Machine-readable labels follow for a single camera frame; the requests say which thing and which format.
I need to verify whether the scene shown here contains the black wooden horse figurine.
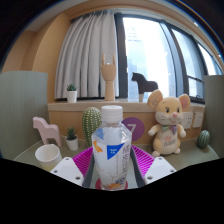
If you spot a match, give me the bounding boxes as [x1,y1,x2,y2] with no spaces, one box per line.
[130,71,159,103]

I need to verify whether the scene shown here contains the beige plush mouse toy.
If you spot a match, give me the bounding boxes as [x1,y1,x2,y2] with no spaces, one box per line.
[146,89,192,158]

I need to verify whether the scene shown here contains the white paper cup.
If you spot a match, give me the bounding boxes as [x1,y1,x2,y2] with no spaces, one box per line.
[34,143,63,172]

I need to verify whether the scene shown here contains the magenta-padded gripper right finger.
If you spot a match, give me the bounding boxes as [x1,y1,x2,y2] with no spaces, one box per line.
[130,145,177,188]

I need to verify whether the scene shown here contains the small round green cactus ornament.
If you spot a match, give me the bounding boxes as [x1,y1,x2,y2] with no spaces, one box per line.
[195,129,211,149]

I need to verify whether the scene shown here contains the small plant in white pot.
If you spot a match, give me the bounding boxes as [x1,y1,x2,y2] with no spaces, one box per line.
[66,83,78,104]
[64,125,80,152]

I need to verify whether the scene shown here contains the round purple number sign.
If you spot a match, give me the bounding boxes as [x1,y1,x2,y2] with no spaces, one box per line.
[121,116,146,142]

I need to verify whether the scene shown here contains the grey-green desk partition panel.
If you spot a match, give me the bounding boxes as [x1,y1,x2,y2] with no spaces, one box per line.
[203,74,224,148]
[0,70,51,160]

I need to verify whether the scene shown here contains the clear plastic water bottle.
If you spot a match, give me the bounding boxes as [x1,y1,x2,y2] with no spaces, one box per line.
[91,104,133,191]

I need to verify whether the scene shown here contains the tall green cactus ornament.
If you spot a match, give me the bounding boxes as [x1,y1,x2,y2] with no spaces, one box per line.
[81,106,103,148]

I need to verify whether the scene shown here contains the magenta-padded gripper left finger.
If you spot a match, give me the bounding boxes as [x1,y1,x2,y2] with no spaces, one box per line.
[49,146,95,189]

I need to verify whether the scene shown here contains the pink wooden horse figurine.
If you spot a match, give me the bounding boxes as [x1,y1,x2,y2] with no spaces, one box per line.
[32,116,63,148]

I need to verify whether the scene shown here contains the white wall socket plate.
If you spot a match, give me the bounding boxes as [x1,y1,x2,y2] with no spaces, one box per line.
[181,112,194,130]
[192,111,204,129]

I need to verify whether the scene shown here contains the dark-framed window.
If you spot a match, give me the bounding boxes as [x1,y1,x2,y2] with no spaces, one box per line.
[114,12,224,104]

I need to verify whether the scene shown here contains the white pleated curtain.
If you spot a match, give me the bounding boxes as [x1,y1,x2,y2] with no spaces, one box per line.
[54,10,119,100]

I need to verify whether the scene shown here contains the wooden hand model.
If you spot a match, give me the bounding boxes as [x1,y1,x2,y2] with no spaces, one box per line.
[100,53,118,102]

